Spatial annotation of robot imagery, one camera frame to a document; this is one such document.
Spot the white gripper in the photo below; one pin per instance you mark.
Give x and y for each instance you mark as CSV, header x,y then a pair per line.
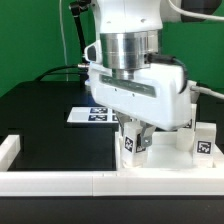
x,y
158,95

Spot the white square tabletop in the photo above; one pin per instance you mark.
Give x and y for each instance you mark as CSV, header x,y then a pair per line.
x,y
163,154

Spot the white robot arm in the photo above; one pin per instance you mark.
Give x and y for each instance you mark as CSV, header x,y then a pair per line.
x,y
127,71

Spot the white U-shaped fence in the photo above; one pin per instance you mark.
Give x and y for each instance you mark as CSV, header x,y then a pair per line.
x,y
124,182

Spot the white marker base plate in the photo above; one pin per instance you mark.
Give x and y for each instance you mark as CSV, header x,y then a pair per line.
x,y
92,115

